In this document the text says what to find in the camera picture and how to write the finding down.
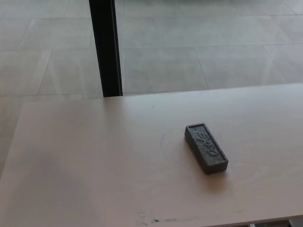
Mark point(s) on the dark grey speckled eraser block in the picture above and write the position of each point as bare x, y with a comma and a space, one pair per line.
206, 147

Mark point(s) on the black vertical metal post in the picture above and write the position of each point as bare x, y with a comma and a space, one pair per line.
105, 47

